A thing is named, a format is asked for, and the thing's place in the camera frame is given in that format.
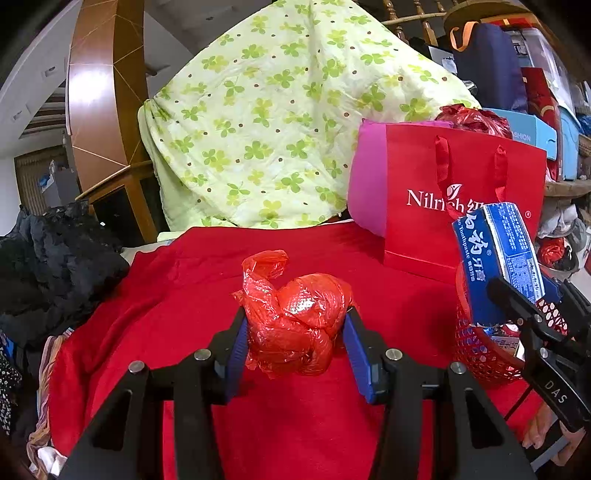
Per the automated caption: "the red paper gift bag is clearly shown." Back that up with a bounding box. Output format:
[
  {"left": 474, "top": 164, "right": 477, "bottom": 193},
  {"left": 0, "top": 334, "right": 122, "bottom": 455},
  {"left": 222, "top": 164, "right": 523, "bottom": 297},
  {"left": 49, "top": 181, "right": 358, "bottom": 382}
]
[{"left": 382, "top": 122, "right": 548, "bottom": 284}]

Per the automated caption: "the grey bag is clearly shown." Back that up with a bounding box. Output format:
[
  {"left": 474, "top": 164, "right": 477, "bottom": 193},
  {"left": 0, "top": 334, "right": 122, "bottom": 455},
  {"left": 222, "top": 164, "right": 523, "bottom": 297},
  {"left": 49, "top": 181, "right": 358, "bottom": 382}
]
[{"left": 538, "top": 203, "right": 580, "bottom": 238}]

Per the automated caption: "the wooden stair railing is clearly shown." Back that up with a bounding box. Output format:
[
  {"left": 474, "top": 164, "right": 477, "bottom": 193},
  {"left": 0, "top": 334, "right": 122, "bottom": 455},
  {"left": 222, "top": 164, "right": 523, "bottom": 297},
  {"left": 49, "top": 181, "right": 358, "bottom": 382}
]
[{"left": 381, "top": 0, "right": 467, "bottom": 42}]

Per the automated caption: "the round bamboo tray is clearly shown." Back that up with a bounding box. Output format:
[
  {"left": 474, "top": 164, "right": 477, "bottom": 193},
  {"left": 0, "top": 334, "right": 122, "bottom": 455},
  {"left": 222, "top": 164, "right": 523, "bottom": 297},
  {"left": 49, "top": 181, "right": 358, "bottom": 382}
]
[{"left": 443, "top": 2, "right": 546, "bottom": 28}]

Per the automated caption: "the navy bag with orange strap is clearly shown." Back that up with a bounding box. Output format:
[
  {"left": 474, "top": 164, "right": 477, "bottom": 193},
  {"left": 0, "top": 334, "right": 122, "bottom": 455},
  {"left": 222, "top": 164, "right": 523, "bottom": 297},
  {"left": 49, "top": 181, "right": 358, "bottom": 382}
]
[{"left": 443, "top": 22, "right": 529, "bottom": 114}]

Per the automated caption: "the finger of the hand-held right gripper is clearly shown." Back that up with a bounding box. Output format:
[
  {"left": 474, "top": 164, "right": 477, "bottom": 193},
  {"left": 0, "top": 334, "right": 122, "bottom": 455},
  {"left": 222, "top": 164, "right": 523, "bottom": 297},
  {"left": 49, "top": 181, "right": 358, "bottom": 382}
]
[
  {"left": 487, "top": 277, "right": 568, "bottom": 344},
  {"left": 540, "top": 274, "right": 591, "bottom": 334}
]

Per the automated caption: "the grey cabinet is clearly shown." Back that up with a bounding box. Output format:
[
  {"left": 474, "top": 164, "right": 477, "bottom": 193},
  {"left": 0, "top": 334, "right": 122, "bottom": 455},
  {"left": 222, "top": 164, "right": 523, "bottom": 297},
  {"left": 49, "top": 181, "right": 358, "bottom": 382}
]
[{"left": 39, "top": 159, "right": 81, "bottom": 208}]

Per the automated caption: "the light blue cardboard box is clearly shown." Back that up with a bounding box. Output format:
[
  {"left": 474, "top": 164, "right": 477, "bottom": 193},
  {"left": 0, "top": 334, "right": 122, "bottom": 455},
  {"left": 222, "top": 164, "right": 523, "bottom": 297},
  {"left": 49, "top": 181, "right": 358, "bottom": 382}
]
[{"left": 482, "top": 107, "right": 559, "bottom": 160}]

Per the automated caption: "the red mesh basket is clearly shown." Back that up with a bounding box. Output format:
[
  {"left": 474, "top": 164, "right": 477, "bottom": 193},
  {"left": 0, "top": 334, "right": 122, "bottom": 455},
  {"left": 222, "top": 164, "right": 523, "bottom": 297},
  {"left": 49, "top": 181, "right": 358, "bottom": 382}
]
[{"left": 451, "top": 263, "right": 568, "bottom": 388}]

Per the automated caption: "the small red plastic bag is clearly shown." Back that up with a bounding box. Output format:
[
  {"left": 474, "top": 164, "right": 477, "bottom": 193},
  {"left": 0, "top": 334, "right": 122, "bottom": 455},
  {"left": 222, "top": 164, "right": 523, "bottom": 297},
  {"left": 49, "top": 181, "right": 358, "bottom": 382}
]
[{"left": 538, "top": 237, "right": 566, "bottom": 268}]

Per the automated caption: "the wooden glass-door cabinet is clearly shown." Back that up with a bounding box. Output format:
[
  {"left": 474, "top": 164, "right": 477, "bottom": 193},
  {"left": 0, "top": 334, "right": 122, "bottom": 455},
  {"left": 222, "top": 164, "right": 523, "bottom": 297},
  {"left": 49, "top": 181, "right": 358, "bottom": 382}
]
[{"left": 76, "top": 161, "right": 162, "bottom": 245}]

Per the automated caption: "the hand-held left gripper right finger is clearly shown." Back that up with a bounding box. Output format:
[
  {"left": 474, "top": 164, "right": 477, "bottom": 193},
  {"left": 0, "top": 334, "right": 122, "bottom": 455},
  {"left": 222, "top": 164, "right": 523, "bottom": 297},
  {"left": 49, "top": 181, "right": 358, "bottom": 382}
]
[{"left": 342, "top": 307, "right": 536, "bottom": 480}]

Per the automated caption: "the brown wooden door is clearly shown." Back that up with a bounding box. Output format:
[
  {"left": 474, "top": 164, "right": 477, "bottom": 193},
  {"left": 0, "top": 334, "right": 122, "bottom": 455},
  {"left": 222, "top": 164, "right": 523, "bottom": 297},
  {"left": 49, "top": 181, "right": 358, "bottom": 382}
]
[{"left": 14, "top": 145, "right": 70, "bottom": 210}]

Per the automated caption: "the clear plastic storage box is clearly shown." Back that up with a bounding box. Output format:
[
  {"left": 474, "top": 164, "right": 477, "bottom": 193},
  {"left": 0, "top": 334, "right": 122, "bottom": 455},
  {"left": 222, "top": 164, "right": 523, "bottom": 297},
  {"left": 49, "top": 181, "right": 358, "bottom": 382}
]
[{"left": 503, "top": 28, "right": 573, "bottom": 107}]

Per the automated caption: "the red gift box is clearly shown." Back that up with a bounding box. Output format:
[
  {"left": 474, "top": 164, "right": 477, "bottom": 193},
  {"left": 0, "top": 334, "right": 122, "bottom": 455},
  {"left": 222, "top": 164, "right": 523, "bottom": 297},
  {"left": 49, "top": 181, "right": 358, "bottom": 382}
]
[{"left": 522, "top": 67, "right": 564, "bottom": 181}]

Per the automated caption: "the crumpled red plastic bag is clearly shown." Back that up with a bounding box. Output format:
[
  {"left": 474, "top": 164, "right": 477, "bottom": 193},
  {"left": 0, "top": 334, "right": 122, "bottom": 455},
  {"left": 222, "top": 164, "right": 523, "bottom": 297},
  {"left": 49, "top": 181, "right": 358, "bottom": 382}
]
[{"left": 436, "top": 104, "right": 513, "bottom": 139}]

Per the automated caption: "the blue white toothpaste box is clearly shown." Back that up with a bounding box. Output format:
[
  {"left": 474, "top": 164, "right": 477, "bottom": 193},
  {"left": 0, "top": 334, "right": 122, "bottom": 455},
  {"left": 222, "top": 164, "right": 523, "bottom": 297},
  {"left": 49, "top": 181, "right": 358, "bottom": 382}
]
[{"left": 451, "top": 202, "right": 548, "bottom": 326}]

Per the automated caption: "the wooden shelf table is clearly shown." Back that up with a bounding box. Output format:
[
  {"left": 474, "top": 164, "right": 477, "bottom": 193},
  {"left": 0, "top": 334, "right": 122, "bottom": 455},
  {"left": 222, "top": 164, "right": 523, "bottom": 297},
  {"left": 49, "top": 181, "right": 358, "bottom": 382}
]
[{"left": 542, "top": 178, "right": 591, "bottom": 199}]

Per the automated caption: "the red blanket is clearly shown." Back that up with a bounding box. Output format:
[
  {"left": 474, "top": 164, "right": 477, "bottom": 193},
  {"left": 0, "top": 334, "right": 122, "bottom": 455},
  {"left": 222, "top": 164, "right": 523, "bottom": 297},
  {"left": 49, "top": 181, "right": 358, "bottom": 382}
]
[{"left": 46, "top": 220, "right": 546, "bottom": 480}]

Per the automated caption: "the black jacket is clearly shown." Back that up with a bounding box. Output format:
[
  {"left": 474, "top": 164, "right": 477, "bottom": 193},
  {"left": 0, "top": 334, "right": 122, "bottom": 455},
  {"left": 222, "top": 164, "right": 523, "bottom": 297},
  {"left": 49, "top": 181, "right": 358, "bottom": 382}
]
[{"left": 0, "top": 200, "right": 130, "bottom": 347}]

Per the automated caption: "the blue plastic bin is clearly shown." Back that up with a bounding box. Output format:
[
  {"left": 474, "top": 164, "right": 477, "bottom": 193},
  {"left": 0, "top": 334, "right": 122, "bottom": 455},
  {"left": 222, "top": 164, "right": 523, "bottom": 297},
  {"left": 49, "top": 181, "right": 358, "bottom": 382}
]
[{"left": 558, "top": 106, "right": 583, "bottom": 181}]

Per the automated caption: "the person's right hand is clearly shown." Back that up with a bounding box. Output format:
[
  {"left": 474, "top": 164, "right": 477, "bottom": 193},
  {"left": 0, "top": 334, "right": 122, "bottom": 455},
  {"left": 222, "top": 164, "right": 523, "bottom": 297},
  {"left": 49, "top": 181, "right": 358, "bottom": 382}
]
[{"left": 522, "top": 405, "right": 585, "bottom": 467}]

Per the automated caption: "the striped cloth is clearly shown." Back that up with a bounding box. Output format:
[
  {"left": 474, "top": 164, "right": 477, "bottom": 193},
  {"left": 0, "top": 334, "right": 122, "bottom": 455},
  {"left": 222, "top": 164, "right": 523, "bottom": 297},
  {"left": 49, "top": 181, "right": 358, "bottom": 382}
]
[{"left": 27, "top": 330, "right": 77, "bottom": 467}]

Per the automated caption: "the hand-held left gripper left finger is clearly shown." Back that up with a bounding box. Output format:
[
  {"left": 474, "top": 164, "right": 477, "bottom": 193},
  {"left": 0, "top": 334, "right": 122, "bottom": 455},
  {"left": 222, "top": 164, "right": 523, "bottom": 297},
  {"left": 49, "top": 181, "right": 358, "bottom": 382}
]
[{"left": 60, "top": 307, "right": 250, "bottom": 480}]

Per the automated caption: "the knotted red plastic bag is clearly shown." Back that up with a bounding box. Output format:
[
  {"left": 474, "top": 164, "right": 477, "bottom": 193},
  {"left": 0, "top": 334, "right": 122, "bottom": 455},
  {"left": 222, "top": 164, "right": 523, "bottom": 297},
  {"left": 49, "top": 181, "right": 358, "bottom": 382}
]
[{"left": 233, "top": 250, "right": 356, "bottom": 377}]

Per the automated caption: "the pink paper bag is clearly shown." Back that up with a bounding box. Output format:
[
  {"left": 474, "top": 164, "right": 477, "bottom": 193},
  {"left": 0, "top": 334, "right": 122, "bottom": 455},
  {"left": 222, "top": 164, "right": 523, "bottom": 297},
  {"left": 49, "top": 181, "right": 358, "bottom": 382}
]
[{"left": 347, "top": 119, "right": 439, "bottom": 238}]

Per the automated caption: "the green clover print quilt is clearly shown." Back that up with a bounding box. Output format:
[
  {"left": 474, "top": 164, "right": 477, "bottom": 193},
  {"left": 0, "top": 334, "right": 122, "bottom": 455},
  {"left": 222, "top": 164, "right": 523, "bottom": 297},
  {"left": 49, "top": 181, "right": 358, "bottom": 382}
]
[{"left": 137, "top": 0, "right": 481, "bottom": 230}]

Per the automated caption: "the black white floral cloth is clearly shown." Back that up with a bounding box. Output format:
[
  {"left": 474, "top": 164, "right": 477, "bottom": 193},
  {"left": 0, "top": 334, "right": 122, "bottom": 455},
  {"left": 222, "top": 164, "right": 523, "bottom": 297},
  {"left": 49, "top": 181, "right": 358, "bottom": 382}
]
[{"left": 0, "top": 346, "right": 24, "bottom": 435}]

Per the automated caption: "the cream bed sheet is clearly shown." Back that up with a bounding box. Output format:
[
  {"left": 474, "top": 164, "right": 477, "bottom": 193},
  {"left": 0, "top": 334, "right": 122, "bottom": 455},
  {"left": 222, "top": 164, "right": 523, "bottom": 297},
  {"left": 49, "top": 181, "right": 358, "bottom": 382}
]
[{"left": 120, "top": 231, "right": 181, "bottom": 268}]

